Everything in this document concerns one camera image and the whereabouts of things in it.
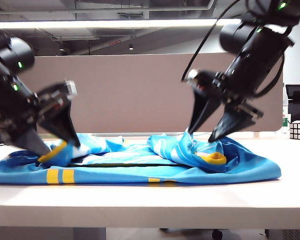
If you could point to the black chair wheel base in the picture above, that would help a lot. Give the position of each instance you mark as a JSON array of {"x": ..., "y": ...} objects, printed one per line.
[{"x": 216, "y": 235}]

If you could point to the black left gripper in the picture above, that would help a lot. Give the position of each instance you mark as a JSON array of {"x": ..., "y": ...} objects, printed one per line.
[{"x": 50, "y": 102}]

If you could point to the long ceiling light strip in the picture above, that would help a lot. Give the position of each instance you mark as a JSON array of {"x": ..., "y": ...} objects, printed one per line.
[{"x": 115, "y": 23}]

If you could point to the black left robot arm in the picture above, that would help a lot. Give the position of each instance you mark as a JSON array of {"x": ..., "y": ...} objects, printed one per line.
[{"x": 7, "y": 82}]

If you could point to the brown desk divider panel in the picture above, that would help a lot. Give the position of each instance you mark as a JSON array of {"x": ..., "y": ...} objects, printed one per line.
[{"x": 135, "y": 95}]

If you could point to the green label sign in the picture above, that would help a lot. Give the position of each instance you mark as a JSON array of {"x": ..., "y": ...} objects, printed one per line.
[{"x": 285, "y": 122}]

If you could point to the blue white yellow soccer jersey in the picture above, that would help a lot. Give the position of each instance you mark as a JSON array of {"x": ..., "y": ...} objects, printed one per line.
[{"x": 115, "y": 172}]

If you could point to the small ceiling spotlight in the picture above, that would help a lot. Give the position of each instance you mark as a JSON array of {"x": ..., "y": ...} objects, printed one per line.
[
  {"x": 61, "y": 49},
  {"x": 131, "y": 47}
]

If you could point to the beige divider bracket foot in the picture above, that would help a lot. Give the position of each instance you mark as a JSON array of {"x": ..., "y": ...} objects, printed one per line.
[{"x": 256, "y": 134}]

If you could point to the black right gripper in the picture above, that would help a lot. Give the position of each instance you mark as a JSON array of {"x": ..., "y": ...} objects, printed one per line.
[{"x": 217, "y": 87}]

